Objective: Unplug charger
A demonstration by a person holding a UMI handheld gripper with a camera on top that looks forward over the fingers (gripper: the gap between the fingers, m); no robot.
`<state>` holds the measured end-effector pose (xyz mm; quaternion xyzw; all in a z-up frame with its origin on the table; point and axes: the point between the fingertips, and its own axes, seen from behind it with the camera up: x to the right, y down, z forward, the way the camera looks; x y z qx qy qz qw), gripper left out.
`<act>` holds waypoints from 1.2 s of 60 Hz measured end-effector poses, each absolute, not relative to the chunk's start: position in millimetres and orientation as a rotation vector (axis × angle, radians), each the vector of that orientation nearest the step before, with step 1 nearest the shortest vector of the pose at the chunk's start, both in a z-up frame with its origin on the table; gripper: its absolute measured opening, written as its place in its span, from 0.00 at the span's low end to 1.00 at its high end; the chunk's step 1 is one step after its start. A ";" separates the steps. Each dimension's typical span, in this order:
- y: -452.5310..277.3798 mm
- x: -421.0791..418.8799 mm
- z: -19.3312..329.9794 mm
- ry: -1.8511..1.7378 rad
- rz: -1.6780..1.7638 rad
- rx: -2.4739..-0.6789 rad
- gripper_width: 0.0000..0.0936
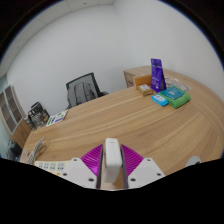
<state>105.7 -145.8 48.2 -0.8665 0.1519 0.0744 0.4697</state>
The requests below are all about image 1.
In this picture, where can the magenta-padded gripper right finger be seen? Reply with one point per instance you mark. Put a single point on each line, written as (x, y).
(138, 170)

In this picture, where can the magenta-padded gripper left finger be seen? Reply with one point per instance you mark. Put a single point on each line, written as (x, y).
(85, 171)

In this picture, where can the white charger block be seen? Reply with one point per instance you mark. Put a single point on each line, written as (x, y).
(111, 160)

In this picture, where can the cream power strip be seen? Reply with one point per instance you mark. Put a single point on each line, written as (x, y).
(50, 165)

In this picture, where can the white printed leaflet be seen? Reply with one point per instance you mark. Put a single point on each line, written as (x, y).
(56, 118)

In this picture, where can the blue packet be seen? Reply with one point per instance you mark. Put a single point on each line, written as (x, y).
(160, 100)

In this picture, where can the black armchair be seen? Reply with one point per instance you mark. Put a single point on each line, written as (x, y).
(14, 151)

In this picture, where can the grey mesh office chair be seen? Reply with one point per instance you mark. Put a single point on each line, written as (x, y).
(81, 91)

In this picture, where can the small tan box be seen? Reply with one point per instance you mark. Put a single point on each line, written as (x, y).
(145, 90)

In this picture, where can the green folded cloth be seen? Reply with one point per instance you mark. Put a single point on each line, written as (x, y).
(180, 101)

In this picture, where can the teal flat box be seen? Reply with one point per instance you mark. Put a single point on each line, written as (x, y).
(172, 92)

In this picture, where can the orange box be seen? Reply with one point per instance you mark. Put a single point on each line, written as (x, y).
(141, 80)

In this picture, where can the wooden side cabinet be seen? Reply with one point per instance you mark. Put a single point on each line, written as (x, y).
(130, 78)

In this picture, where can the wooden glass-door cabinet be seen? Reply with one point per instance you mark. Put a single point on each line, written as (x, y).
(10, 113)

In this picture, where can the clear plastic bag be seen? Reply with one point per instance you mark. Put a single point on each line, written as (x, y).
(178, 83)

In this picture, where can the purple standing package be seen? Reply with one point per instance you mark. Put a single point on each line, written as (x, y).
(157, 75)

